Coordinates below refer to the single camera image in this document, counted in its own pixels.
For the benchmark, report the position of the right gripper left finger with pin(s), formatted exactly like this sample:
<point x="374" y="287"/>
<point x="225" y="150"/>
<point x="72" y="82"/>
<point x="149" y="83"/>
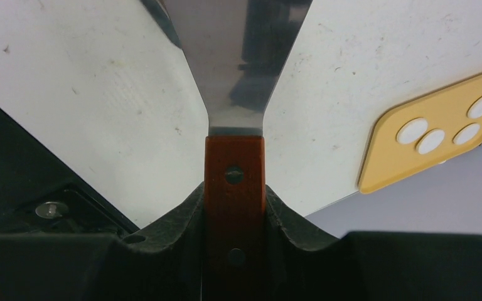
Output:
<point x="159" y="262"/>

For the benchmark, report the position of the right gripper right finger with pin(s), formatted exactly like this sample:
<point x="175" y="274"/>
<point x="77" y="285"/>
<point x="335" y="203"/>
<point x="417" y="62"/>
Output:
<point x="307" y="263"/>

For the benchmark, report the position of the grey rectangular patch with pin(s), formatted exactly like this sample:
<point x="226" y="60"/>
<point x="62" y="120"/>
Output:
<point x="236" y="52"/>

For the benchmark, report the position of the yellow plastic tray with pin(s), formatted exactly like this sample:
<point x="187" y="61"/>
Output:
<point x="421" y="133"/>

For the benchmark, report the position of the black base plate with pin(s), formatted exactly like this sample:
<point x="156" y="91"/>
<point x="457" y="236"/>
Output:
<point x="39" y="193"/>

